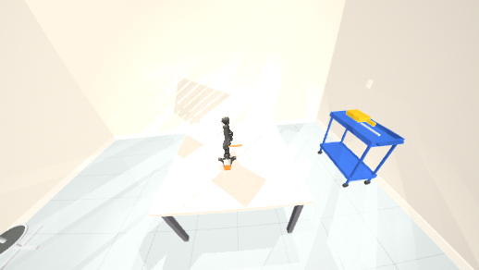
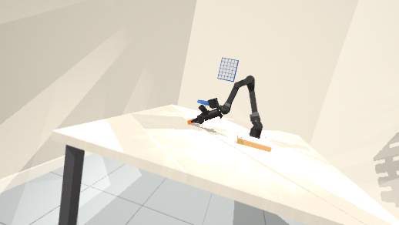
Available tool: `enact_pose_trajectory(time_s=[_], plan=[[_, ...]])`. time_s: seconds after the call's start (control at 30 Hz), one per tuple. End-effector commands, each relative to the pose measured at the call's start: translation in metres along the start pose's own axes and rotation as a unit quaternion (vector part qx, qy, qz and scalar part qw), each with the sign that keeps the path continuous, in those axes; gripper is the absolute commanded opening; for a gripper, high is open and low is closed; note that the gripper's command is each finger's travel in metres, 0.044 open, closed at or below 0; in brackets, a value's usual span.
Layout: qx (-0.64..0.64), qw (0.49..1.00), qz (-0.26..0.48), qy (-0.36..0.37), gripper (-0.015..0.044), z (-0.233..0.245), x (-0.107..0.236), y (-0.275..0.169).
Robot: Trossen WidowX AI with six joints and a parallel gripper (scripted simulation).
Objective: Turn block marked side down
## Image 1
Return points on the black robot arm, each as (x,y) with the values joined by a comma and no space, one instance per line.
(228,134)

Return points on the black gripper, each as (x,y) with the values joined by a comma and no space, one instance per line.
(229,158)

